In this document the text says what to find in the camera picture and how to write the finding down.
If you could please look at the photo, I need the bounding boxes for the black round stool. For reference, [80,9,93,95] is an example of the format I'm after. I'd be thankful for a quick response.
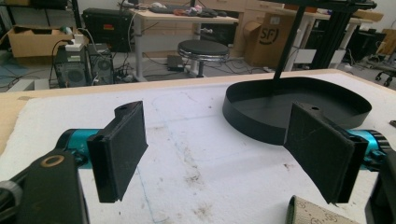
[177,39,232,78]

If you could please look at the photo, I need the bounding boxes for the black computer tower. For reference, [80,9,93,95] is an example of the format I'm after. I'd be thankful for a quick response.
[53,46,92,89]

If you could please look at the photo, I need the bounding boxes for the wooden desk with white legs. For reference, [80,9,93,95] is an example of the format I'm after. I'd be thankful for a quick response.
[128,7,240,82]

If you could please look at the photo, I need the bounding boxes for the open cardboard box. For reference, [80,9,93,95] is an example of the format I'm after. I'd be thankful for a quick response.
[7,25,90,59]

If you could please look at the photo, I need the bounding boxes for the office chair base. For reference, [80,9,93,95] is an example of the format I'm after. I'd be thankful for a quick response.
[374,68,396,88]

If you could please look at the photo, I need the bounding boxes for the black round tray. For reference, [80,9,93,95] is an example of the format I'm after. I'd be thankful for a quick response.
[221,77,373,147]

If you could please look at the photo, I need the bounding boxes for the tall printed cardboard box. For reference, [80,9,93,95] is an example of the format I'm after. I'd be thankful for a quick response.
[242,12,296,68]

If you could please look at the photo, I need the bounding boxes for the white power strip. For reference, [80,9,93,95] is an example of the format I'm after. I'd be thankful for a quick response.
[64,33,86,52]

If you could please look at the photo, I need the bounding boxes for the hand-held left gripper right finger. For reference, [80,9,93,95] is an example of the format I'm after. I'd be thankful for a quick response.
[283,102,370,205]

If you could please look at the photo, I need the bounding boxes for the beige patterned pouch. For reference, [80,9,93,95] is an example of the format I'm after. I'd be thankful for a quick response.
[285,194,361,224]

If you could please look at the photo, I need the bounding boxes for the grey computer tower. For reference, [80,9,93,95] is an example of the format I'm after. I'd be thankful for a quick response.
[87,43,115,86]

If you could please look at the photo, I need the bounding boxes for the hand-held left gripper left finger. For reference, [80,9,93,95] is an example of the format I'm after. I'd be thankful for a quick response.
[87,101,149,203]

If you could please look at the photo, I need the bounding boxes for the black equipment case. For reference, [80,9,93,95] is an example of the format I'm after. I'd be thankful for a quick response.
[81,7,135,53]

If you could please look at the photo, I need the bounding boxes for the black box on floor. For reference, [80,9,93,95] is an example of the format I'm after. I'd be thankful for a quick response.
[166,54,185,73]

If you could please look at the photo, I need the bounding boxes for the black metal stand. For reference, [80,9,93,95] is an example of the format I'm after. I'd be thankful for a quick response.
[272,0,378,82]

